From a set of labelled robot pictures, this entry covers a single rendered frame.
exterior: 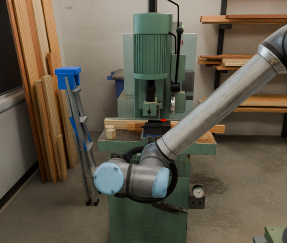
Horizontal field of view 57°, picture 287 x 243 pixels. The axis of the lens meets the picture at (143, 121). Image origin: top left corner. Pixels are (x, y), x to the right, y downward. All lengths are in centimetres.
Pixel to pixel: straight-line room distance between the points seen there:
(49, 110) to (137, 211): 141
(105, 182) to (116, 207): 78
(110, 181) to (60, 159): 197
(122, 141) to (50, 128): 138
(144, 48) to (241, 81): 61
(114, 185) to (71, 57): 319
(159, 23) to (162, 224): 106
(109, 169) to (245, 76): 48
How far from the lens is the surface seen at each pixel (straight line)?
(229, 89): 84
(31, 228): 236
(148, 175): 78
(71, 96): 209
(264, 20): 337
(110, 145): 138
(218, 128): 151
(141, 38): 133
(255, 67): 84
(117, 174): 78
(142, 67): 134
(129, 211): 156
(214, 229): 225
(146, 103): 140
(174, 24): 167
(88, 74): 383
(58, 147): 274
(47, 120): 263
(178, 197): 150
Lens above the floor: 143
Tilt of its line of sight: 19 degrees down
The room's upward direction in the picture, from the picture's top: straight up
